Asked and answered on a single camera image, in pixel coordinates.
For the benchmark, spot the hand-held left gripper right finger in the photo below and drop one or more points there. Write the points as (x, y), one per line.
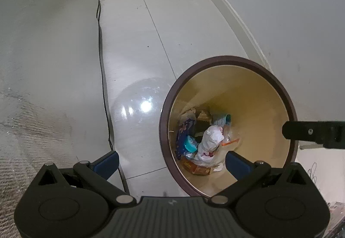
(237, 165)

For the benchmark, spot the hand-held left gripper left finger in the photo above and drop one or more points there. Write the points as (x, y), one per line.
(106, 164)

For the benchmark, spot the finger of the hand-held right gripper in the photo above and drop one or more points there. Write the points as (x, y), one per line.
(310, 130)

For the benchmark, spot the clear plastic bag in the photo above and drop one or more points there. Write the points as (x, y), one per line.
(229, 136)

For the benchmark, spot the white plastic bag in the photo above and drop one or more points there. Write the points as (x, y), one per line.
(213, 135)

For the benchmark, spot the small printed cardboard box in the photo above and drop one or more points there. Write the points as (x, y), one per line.
(196, 169)

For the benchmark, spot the teal round container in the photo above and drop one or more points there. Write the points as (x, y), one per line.
(190, 145)

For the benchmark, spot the brown paper bag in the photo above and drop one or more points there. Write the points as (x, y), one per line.
(203, 115)

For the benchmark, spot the blue white plastic wrapper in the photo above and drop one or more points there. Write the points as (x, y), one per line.
(183, 132)

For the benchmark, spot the beige trash bin brown rim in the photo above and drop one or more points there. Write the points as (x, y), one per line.
(242, 87)

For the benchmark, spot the brown white checkered blanket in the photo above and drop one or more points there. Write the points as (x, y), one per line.
(40, 65)

